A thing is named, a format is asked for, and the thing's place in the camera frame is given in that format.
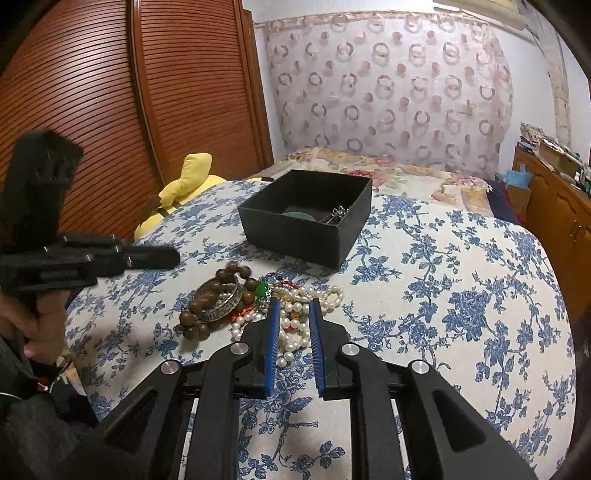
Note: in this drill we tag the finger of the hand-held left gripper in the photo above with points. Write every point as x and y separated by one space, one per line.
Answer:
147 257
99 241

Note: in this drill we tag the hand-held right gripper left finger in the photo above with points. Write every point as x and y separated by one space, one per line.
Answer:
273 341

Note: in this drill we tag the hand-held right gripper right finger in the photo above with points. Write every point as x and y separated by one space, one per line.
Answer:
317 341

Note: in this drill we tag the green pendant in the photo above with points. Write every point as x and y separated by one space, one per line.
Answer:
262 290

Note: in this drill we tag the silver bangle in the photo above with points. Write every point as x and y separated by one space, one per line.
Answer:
222 310

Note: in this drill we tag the black jewelry box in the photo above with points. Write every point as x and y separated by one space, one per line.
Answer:
295 233

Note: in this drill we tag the person's left hand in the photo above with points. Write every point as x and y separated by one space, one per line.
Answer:
41 321

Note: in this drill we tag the yellow plush toy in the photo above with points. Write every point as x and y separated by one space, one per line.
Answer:
194 177

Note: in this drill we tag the brown slatted wooden wardrobe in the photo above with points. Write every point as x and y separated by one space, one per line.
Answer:
92 92

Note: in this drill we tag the blue floral tablecloth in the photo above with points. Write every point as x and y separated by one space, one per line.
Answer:
438 300

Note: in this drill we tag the small silver ornament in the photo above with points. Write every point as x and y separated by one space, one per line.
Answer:
337 214

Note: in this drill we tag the dark green jade disc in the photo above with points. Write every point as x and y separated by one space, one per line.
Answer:
300 213

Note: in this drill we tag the floral bed blanket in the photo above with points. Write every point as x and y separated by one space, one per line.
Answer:
401 177

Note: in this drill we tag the person's dark clothing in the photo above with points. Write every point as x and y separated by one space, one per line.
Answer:
32 429

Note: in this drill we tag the dark blue bed cover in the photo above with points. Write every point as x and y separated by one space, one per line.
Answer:
504 205

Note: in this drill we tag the brown cardboard box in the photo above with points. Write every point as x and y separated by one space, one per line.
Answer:
519 201

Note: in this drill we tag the blue plastic bag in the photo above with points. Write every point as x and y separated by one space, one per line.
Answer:
515 177

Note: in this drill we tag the wooden sideboard cabinet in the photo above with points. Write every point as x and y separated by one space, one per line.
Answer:
561 217

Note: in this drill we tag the pile of patterned packets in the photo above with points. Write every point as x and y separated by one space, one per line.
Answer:
531 136

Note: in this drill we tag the flat cardboard box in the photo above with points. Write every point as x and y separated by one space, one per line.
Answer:
556 157

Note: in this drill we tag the tied beige window curtain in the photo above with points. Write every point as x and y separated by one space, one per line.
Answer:
558 78

